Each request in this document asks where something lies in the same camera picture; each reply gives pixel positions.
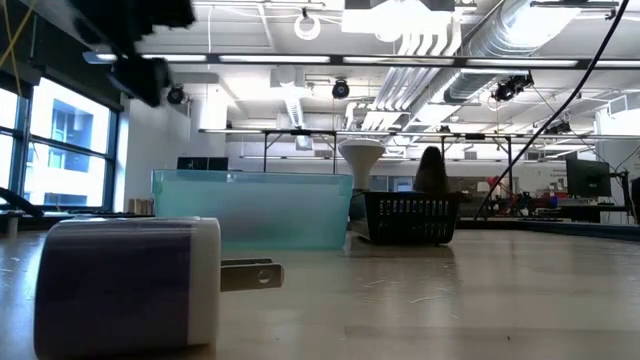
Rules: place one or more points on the red desk lamp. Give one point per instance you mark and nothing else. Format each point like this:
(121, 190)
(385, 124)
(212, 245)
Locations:
(495, 181)

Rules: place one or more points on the black computer monitor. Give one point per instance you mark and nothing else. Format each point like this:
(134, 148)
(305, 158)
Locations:
(588, 178)

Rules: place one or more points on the black ceiling-mounted camera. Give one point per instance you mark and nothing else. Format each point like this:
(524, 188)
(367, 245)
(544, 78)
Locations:
(557, 128)
(510, 89)

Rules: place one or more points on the purple and white wall charger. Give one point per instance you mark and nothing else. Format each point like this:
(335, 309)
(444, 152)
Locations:
(125, 285)

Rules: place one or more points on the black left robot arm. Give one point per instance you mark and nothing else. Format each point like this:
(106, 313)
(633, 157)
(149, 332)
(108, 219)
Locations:
(142, 80)

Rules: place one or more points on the black round ceiling camera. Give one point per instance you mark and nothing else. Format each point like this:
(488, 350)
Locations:
(340, 89)
(176, 95)

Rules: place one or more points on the teal translucent plastic bin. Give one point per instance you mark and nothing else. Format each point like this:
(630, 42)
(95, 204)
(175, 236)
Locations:
(250, 210)

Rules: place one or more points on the black metal gantry frame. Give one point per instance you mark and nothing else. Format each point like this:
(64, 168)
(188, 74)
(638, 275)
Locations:
(300, 132)
(475, 136)

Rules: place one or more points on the person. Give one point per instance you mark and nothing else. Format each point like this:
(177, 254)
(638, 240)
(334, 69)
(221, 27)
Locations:
(431, 172)

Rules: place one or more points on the black slotted plastic basket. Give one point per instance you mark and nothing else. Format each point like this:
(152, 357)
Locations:
(405, 217)

